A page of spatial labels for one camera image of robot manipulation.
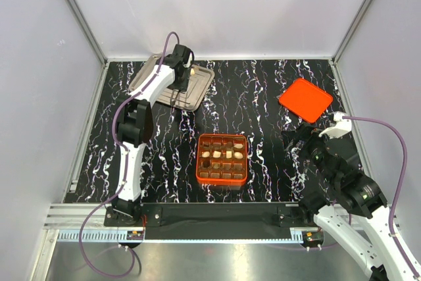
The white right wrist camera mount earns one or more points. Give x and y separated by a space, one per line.
339 126

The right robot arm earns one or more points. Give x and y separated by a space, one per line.
358 218

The aluminium rail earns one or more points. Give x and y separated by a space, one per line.
72 215

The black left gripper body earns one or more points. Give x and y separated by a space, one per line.
181 83

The orange box lid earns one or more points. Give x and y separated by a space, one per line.
305 100

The orange chocolate box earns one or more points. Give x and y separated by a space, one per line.
222 172

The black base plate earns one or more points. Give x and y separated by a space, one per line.
214 222

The silver metal tray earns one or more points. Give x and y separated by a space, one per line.
190 100

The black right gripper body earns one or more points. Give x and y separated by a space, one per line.
312 149

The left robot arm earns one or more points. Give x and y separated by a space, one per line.
133 124

